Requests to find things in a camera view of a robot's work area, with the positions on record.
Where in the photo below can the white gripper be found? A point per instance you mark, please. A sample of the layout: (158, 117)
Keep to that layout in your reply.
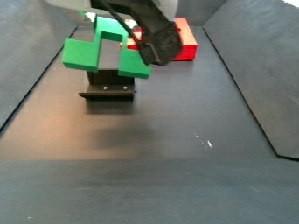
(167, 6)

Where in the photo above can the green bridge-shaped block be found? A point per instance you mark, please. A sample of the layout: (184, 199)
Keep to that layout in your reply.
(105, 52)

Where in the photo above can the black angle fixture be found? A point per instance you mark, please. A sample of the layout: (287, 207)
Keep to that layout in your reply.
(107, 85)

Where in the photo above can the red base board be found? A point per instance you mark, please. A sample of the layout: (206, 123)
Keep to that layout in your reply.
(188, 41)

